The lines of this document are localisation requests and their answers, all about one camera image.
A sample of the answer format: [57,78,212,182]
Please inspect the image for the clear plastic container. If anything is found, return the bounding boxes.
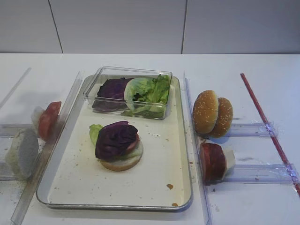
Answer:
[83,66,173,120]

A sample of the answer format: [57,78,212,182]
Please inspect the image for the purple cabbage leaf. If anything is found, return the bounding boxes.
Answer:
[95,120,138,161]

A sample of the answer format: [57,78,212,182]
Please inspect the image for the green lettuce leaves in container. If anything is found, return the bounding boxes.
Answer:
[122,75,170,119]

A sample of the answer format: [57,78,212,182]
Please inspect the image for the pink meat slice on bun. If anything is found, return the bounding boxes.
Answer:
[125,134,139,155]

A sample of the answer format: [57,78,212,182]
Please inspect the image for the green lettuce leaf on bun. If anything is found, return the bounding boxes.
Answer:
[89,124,103,147]

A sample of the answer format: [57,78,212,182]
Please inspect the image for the dark red meat slices right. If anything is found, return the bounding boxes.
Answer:
[200,142,226,182]

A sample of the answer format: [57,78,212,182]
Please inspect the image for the red meat slice left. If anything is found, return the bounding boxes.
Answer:
[38,101,61,142]

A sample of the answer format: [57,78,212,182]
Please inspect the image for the metal baking tray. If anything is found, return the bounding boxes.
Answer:
[36,77,192,211]

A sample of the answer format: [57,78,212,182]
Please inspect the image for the purple cabbage leaves in container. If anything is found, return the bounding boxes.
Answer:
[92,77,132,113]

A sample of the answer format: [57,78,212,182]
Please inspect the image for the front sesame bun top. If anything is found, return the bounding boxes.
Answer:
[192,90,219,134]

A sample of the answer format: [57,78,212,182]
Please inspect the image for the sesame bun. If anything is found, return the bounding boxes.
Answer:
[210,97,233,138]
[192,90,219,134]

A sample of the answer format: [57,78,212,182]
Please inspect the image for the bottom bun on tray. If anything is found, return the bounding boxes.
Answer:
[99,141,143,172]

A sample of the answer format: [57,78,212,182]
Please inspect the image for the rear sesame bun top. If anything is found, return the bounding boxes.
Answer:
[210,97,233,138]

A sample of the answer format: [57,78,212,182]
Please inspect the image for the white block right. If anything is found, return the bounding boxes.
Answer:
[222,148,236,180]

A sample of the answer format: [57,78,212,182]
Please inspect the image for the white block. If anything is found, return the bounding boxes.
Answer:
[222,148,236,180]
[30,106,45,129]

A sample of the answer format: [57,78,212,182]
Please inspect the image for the upper right clear divider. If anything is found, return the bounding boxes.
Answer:
[225,122,278,138]

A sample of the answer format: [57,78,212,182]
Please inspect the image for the clear divider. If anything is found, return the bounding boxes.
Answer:
[222,164,300,185]
[225,122,278,138]

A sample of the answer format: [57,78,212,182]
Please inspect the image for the white block left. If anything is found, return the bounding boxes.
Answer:
[30,106,45,129]

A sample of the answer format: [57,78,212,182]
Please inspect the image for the red straw stick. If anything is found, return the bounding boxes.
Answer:
[240,73,300,195]

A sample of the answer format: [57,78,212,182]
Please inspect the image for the pale bun bottom left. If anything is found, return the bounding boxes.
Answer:
[5,128,39,180]

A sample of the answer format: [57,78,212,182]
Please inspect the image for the lower right clear divider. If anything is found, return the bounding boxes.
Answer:
[222,164,300,185]

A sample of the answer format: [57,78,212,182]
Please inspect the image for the right clear acrylic rail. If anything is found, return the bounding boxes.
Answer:
[183,71,211,225]

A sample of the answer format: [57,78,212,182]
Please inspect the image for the clear acrylic rail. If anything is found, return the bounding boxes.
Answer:
[10,71,83,225]
[183,71,211,225]

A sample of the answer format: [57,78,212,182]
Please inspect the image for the far left clear rail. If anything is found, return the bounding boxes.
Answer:
[0,67,32,109]

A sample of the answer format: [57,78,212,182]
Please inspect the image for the left clear acrylic rail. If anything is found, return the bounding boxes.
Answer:
[10,71,83,225]

